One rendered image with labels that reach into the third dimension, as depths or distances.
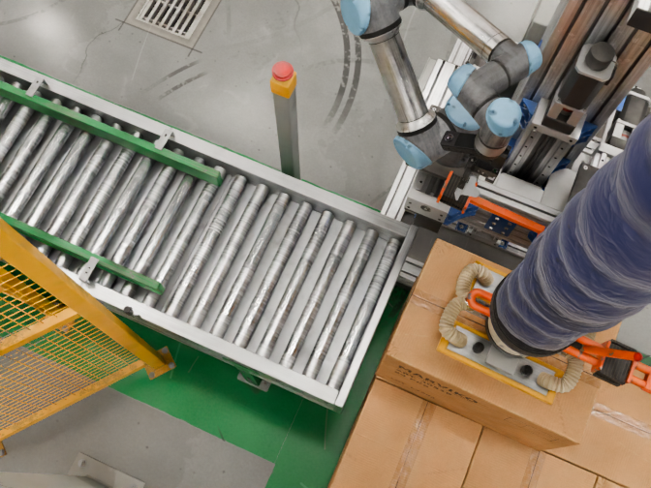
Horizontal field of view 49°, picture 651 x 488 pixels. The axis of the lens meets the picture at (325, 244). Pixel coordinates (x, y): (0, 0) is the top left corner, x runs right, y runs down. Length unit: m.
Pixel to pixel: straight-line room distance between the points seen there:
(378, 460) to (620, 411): 0.84
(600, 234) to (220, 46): 2.76
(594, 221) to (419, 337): 1.04
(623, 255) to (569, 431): 1.09
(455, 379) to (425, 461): 0.46
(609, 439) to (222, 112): 2.18
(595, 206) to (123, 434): 2.34
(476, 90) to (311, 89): 1.94
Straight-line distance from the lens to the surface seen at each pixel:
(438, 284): 2.17
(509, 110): 1.61
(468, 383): 2.12
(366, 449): 2.47
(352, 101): 3.48
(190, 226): 2.66
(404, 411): 2.49
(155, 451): 3.08
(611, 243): 1.17
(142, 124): 2.82
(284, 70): 2.34
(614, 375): 1.98
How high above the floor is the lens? 3.00
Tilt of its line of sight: 71 degrees down
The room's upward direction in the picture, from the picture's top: 2 degrees clockwise
